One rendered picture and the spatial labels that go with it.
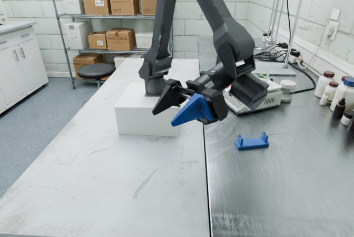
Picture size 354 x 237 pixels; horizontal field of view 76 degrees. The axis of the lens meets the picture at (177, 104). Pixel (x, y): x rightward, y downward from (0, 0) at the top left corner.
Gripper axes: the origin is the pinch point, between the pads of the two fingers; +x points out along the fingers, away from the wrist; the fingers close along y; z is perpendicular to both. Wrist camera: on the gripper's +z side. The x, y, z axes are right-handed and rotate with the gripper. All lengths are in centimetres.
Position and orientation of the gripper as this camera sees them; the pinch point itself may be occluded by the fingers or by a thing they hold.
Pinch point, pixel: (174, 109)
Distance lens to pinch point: 47.4
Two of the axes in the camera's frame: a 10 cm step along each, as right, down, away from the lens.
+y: -5.1, -2.2, 8.3
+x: -7.7, 5.4, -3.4
